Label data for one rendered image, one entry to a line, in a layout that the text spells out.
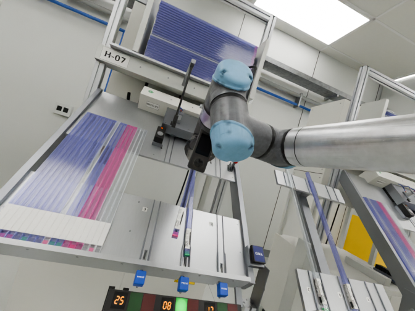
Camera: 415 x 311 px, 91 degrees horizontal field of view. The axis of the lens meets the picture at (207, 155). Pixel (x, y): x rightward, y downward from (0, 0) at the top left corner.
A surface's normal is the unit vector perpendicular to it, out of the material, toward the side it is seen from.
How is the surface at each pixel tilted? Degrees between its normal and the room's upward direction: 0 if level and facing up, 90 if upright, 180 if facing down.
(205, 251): 42
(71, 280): 90
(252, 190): 90
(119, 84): 90
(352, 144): 107
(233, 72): 59
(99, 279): 90
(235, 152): 147
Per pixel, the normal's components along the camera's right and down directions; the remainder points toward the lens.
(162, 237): 0.38, -0.68
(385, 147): -0.86, 0.08
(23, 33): 0.25, 0.04
